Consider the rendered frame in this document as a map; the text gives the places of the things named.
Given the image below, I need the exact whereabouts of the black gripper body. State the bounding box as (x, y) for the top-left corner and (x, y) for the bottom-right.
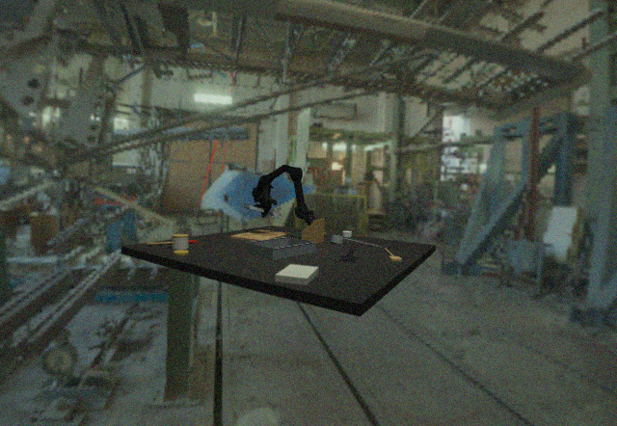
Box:
(254, 193), (278, 207)

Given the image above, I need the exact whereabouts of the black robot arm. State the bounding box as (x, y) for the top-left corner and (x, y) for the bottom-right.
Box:
(252, 165), (316, 226)

